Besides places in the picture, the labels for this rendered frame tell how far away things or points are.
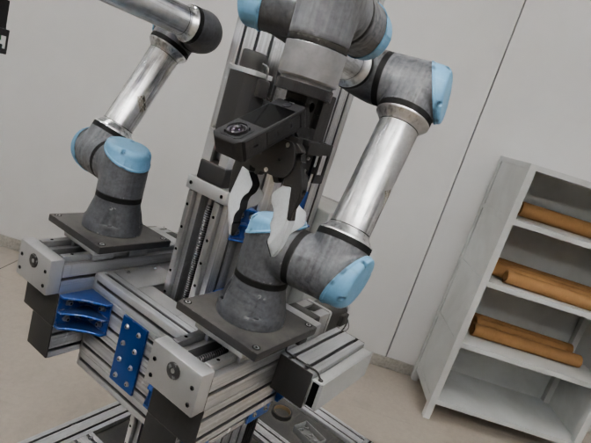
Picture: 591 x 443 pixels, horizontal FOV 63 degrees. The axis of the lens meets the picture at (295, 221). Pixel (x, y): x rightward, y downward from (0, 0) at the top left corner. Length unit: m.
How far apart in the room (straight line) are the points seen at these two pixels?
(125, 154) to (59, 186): 2.24
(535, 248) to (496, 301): 0.41
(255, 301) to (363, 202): 0.29
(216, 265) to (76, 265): 0.33
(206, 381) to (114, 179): 0.58
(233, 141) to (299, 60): 0.13
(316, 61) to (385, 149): 0.43
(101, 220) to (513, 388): 2.98
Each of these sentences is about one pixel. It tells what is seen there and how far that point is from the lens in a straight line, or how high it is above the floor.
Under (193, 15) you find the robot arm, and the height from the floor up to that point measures 1.62.
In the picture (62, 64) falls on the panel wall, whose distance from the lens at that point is 3.41.
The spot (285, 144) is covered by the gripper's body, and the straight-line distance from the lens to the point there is 0.57.
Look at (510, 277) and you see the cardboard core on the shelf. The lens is 2.89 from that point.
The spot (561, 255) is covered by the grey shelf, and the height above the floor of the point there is 1.09.
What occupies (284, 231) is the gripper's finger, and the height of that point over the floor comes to 1.35.
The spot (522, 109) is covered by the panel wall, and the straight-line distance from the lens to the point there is 3.17.
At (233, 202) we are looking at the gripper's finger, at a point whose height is 1.35.
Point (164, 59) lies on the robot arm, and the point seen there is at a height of 1.49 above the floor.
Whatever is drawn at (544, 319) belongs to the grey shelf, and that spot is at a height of 0.67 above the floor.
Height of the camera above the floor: 1.50
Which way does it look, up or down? 14 degrees down
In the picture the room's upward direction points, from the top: 18 degrees clockwise
